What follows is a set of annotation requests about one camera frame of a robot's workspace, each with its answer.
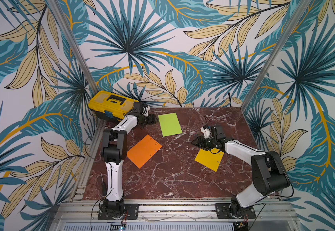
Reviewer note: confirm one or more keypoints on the aluminium corner post left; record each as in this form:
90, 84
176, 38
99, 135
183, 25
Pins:
60, 17

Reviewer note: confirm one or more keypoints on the aluminium corner post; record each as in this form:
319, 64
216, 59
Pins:
60, 17
301, 8

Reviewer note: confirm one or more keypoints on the yellow black toolbox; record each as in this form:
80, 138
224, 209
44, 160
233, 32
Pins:
107, 105

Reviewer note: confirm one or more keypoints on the yellow paper sheet stack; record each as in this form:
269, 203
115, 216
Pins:
209, 160

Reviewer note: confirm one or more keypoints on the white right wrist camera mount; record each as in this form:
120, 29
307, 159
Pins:
207, 131

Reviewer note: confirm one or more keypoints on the aluminium corner post right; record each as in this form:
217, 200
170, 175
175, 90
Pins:
301, 8

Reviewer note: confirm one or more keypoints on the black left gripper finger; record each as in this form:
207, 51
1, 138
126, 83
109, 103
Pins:
152, 119
144, 123

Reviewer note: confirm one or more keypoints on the green paper sheet stack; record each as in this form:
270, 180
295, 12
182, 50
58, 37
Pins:
169, 124

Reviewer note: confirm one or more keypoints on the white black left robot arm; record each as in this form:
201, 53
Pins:
115, 147

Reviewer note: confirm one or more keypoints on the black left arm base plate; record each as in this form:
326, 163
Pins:
117, 211

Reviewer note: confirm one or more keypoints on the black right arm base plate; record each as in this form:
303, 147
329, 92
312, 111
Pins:
228, 210

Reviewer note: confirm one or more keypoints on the black screwdriver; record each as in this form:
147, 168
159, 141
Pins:
104, 186

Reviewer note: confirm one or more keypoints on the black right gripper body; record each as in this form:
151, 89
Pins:
201, 141

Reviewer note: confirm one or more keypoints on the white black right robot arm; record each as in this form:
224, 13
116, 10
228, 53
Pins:
268, 172

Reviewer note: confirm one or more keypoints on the aluminium front rail frame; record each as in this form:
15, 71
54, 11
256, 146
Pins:
203, 214

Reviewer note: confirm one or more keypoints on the orange paper sheet stack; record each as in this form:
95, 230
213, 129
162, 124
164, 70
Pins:
140, 153

